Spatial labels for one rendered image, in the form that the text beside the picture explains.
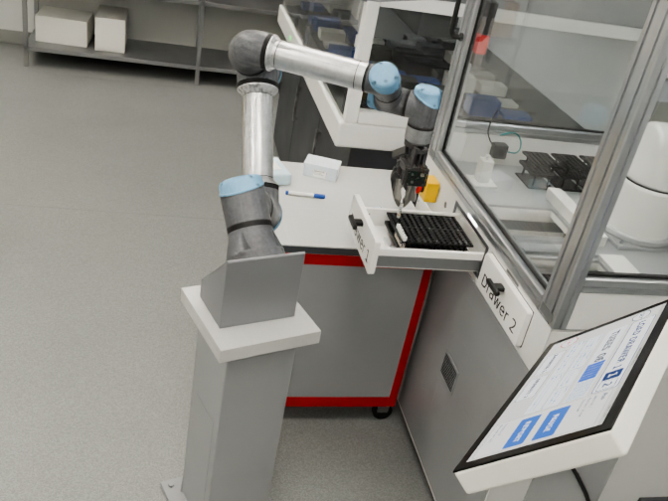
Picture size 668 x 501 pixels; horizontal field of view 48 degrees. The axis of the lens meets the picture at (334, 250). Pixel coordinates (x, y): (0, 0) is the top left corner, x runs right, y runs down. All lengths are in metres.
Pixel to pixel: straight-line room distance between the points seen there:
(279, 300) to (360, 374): 0.82
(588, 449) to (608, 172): 0.69
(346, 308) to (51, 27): 4.00
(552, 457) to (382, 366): 1.47
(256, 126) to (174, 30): 4.23
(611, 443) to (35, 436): 1.96
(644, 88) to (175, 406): 1.90
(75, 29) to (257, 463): 4.27
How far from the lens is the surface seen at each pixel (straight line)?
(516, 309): 1.99
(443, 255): 2.18
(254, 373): 2.00
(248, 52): 2.04
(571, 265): 1.82
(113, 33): 5.89
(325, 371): 2.65
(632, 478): 2.42
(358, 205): 2.25
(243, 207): 1.89
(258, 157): 2.07
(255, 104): 2.12
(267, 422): 2.16
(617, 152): 1.70
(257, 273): 1.86
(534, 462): 1.30
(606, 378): 1.41
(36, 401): 2.85
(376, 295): 2.49
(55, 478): 2.59
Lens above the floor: 1.90
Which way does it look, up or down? 30 degrees down
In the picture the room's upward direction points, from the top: 11 degrees clockwise
